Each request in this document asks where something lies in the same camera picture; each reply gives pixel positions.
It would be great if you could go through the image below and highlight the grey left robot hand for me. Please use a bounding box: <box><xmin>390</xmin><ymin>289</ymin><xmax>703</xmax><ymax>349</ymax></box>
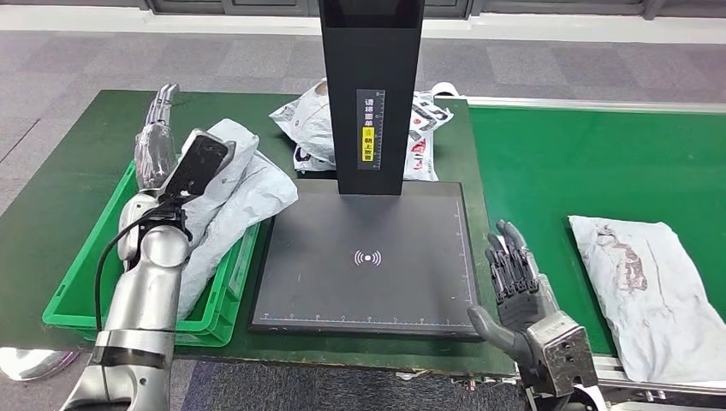
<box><xmin>134</xmin><ymin>83</ymin><xmax>182</xmax><ymax>191</ymax></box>

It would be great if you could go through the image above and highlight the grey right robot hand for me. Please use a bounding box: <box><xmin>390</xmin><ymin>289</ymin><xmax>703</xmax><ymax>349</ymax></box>
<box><xmin>467</xmin><ymin>219</ymin><xmax>560</xmax><ymax>364</ymax></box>

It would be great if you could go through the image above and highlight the grey parcel bag red print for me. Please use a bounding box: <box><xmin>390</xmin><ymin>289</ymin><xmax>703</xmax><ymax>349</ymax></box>
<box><xmin>176</xmin><ymin>152</ymin><xmax>300</xmax><ymax>322</ymax></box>
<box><xmin>180</xmin><ymin>117</ymin><xmax>262</xmax><ymax>245</ymax></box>
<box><xmin>568</xmin><ymin>215</ymin><xmax>726</xmax><ymax>388</ymax></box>

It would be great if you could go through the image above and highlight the green conveyor belt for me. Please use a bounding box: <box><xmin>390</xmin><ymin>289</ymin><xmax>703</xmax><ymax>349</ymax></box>
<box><xmin>466</xmin><ymin>96</ymin><xmax>726</xmax><ymax>411</ymax></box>

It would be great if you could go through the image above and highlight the black inbound scanner machine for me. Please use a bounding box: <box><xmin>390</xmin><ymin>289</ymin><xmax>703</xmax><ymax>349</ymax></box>
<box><xmin>249</xmin><ymin>0</ymin><xmax>483</xmax><ymax>342</ymax></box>

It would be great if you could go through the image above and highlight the dark green table mat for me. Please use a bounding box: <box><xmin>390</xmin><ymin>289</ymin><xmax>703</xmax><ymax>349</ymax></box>
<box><xmin>0</xmin><ymin>89</ymin><xmax>518</xmax><ymax>378</ymax></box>

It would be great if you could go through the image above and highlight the white plastic mailer bag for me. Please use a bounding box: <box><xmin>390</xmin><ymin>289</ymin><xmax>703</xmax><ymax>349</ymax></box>
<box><xmin>269</xmin><ymin>79</ymin><xmax>336</xmax><ymax>173</ymax></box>

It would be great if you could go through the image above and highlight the green plastic crate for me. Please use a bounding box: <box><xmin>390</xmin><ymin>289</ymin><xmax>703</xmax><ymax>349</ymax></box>
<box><xmin>42</xmin><ymin>158</ymin><xmax>262</xmax><ymax>348</ymax></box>

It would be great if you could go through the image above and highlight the white black-red printed mailer bag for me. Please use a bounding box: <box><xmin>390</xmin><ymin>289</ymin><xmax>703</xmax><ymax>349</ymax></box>
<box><xmin>403</xmin><ymin>90</ymin><xmax>455</xmax><ymax>182</ymax></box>

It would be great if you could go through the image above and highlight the black yellow ruler label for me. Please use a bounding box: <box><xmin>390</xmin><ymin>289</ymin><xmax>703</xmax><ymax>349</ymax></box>
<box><xmin>355</xmin><ymin>89</ymin><xmax>387</xmax><ymax>170</ymax></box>

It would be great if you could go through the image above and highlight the chrome round floor base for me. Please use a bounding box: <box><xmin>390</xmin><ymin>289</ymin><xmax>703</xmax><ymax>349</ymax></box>
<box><xmin>0</xmin><ymin>347</ymin><xmax>80</xmax><ymax>382</ymax></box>

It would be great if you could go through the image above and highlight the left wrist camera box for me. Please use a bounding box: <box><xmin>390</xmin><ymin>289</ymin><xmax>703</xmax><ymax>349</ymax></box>
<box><xmin>161</xmin><ymin>128</ymin><xmax>236</xmax><ymax>200</ymax></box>

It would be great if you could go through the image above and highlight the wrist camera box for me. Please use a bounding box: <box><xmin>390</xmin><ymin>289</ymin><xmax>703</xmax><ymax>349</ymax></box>
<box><xmin>526</xmin><ymin>310</ymin><xmax>599</xmax><ymax>398</ymax></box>
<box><xmin>161</xmin><ymin>128</ymin><xmax>236</xmax><ymax>200</ymax></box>

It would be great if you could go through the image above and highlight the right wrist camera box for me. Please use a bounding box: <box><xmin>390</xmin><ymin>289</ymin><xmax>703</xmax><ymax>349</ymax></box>
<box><xmin>526</xmin><ymin>310</ymin><xmax>599</xmax><ymax>398</ymax></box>

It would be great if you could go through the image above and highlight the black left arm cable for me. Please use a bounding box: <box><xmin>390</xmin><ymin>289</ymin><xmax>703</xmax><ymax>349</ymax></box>
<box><xmin>93</xmin><ymin>210</ymin><xmax>177</xmax><ymax>336</ymax></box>

